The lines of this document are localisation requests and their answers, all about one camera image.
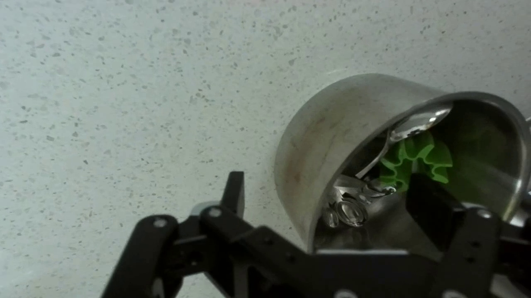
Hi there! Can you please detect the silver metal spoon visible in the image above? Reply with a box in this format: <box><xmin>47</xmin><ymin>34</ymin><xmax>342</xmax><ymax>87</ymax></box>
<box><xmin>356</xmin><ymin>104</ymin><xmax>453</xmax><ymax>178</ymax></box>

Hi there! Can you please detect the green plastic utensil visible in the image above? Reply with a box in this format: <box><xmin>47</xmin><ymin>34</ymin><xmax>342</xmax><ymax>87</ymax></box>
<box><xmin>379</xmin><ymin>132</ymin><xmax>453</xmax><ymax>192</ymax></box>

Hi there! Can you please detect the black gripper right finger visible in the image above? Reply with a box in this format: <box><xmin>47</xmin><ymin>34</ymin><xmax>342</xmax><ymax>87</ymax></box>
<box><xmin>407</xmin><ymin>173</ymin><xmax>531</xmax><ymax>298</ymax></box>

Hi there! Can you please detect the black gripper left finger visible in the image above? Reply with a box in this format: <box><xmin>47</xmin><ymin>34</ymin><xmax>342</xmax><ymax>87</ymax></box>
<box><xmin>100</xmin><ymin>170</ymin><xmax>312</xmax><ymax>298</ymax></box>

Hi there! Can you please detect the silver steel pot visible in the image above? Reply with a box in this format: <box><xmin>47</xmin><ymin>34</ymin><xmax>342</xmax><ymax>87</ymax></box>
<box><xmin>274</xmin><ymin>74</ymin><xmax>530</xmax><ymax>258</ymax></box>

